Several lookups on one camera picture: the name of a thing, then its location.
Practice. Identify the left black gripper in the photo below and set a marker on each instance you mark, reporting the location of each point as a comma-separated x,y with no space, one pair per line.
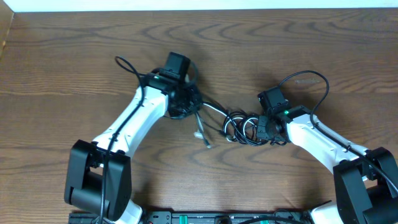
198,99

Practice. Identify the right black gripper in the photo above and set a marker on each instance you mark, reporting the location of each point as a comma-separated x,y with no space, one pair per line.
260,131

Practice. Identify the cardboard box edge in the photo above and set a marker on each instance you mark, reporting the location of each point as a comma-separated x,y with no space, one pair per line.
6,18

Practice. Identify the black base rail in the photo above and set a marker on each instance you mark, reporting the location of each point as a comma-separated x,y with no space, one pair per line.
279,216

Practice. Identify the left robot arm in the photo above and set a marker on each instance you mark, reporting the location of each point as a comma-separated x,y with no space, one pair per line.
99,172

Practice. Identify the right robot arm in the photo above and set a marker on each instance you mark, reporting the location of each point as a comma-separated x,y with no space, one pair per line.
365,180

